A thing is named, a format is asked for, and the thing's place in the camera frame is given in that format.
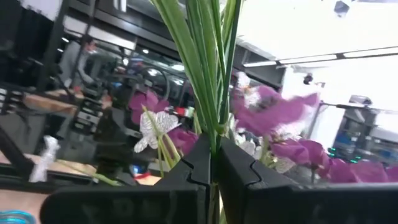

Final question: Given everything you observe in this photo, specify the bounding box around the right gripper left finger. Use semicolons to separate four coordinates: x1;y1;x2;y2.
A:
40;134;212;224

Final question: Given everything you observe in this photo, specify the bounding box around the white veined artificial flower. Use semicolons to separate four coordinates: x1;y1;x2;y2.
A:
133;105;183;178

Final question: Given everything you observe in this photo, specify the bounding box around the person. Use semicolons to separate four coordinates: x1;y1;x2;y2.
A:
58;35;100;88

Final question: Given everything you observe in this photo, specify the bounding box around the purple artificial orchid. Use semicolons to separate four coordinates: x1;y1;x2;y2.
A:
129;0;398;224

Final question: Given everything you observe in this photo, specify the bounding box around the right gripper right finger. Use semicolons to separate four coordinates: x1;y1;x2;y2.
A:
216;138;398;224

